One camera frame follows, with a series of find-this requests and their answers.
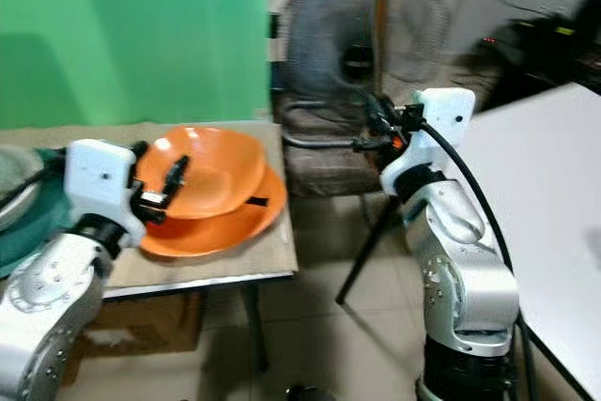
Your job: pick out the orange plastic bowl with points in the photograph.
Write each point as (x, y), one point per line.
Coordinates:
(216, 166)

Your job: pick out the brown wooden stick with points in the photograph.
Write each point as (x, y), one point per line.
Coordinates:
(379, 39)

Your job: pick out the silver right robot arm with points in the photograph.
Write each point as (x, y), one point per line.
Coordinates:
(460, 260)

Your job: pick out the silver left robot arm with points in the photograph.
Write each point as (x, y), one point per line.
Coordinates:
(52, 298)

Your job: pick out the brown fabric seat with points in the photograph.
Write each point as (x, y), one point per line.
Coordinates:
(324, 171)

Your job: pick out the orange plastic plate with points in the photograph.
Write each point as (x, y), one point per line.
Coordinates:
(235, 227)

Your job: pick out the black electric fan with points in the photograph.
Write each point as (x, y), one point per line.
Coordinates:
(338, 25)

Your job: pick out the green backdrop cloth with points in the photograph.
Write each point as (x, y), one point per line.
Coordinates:
(131, 35)

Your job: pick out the brown cardboard box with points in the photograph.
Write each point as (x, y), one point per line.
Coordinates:
(150, 326)

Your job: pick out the silver metal bowl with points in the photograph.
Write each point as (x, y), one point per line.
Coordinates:
(23, 185)

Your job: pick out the small beige top table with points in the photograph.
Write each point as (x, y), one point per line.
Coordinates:
(272, 255)

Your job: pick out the teal plate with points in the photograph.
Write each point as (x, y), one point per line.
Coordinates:
(23, 237)

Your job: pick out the black device with lights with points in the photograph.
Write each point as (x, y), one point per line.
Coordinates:
(540, 49)

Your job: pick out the white folding table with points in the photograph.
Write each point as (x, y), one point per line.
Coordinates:
(545, 213)

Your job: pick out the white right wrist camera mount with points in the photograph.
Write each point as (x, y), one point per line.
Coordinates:
(441, 124)

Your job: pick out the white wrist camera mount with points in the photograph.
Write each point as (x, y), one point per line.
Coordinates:
(99, 180)
(441, 124)

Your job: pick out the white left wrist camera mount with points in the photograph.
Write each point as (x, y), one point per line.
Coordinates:
(99, 180)

